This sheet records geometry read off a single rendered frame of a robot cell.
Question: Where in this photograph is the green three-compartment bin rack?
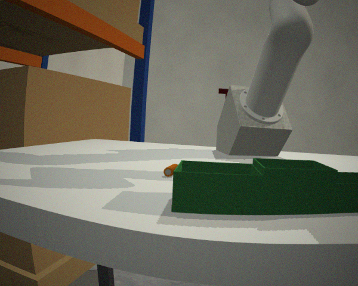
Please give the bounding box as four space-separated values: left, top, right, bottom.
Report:
171 158 358 215

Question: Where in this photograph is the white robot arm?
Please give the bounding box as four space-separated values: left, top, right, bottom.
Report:
239 0 319 125

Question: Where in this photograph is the orange cylinder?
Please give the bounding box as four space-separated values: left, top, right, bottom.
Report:
163 164 178 177

